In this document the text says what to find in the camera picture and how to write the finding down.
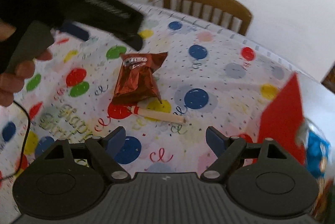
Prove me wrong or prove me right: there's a brown Oreo snack bag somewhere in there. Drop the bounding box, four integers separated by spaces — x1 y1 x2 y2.
112 52 167 105

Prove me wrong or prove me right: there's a blue snack bag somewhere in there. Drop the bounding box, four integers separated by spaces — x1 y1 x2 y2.
295 118 332 179

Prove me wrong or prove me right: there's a person left hand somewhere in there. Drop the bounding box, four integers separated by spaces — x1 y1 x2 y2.
1 21 53 107

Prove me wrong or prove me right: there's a beige sausage stick snack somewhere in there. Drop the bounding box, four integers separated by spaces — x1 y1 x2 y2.
127 106 186 124

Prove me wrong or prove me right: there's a red cardboard box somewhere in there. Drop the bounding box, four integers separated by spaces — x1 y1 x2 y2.
257 73 305 165

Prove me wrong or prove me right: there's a balloon pattern tablecloth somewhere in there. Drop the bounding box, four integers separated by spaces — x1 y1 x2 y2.
0 3 335 224

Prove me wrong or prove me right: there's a wooden chair behind table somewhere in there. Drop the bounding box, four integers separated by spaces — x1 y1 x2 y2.
163 0 253 35

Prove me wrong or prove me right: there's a black cable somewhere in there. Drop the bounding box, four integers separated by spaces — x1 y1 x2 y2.
0 100 32 179

